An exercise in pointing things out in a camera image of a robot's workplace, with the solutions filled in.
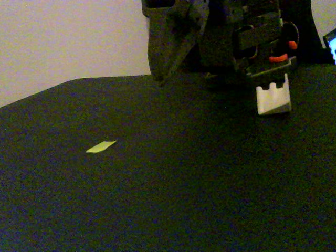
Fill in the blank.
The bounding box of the white plastic block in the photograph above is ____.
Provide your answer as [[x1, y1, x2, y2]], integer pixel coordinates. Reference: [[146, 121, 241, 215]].
[[256, 73, 292, 116]]

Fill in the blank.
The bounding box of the dark blue desk mat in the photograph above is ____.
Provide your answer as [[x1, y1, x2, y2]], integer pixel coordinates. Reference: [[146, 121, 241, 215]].
[[0, 62, 336, 252]]

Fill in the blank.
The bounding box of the black and orange clamp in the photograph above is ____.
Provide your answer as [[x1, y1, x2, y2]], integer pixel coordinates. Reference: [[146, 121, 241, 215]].
[[269, 40, 299, 63]]

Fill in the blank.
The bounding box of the green tape mark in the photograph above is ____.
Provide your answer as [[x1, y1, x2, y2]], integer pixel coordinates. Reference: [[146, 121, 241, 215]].
[[86, 140, 118, 154]]

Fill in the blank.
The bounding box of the laptop screen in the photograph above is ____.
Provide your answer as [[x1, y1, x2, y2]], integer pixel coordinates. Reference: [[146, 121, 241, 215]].
[[322, 28, 336, 65]]

